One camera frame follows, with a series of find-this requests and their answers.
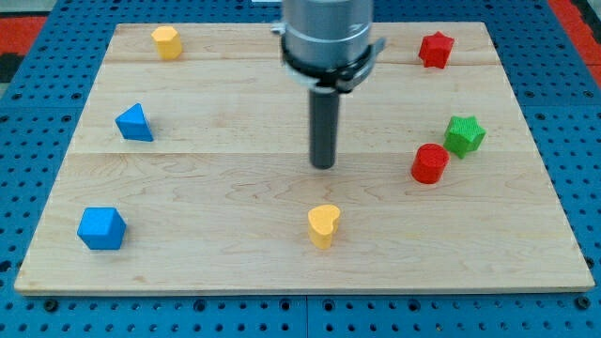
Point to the red cylinder block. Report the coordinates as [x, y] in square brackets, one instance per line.
[429, 163]

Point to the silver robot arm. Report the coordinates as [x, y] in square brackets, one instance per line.
[325, 44]

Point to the yellow heart block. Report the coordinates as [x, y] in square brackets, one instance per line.
[323, 222]

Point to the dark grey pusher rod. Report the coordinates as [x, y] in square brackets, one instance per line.
[323, 124]

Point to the wooden board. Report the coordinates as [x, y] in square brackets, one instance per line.
[217, 204]

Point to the green star block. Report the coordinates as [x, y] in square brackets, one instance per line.
[463, 135]

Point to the blue triangle block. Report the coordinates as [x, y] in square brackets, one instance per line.
[133, 124]

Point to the red star block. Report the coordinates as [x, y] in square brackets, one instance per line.
[435, 50]

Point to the yellow hexagon block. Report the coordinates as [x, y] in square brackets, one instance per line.
[167, 42]

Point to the blue cube block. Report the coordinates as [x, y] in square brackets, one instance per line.
[101, 228]

